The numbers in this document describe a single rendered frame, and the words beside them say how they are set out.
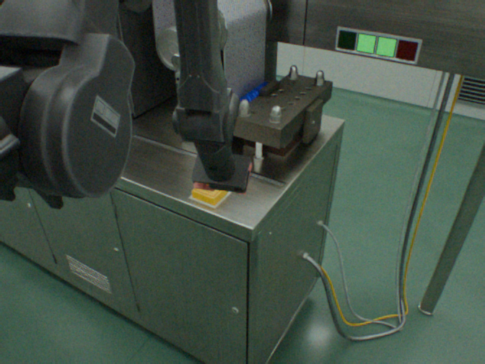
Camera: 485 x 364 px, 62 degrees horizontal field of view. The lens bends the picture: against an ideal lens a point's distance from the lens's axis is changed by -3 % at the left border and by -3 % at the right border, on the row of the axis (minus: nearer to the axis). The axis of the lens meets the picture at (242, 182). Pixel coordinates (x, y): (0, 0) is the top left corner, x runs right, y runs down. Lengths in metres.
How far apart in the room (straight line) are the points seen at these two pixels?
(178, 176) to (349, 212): 1.53
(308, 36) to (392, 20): 0.26
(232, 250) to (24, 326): 1.25
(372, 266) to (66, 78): 2.06
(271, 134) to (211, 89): 0.57
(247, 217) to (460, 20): 0.77
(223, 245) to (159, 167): 0.29
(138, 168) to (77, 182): 0.97
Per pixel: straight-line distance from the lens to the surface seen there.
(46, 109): 0.24
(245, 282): 1.17
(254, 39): 1.30
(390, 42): 1.31
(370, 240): 2.35
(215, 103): 0.58
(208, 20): 0.55
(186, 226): 1.16
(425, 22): 1.29
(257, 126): 1.14
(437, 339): 2.03
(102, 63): 0.26
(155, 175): 1.17
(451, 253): 1.84
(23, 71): 0.27
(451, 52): 1.30
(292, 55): 4.11
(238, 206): 1.03
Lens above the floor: 1.55
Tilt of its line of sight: 35 degrees down
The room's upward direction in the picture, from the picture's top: straight up
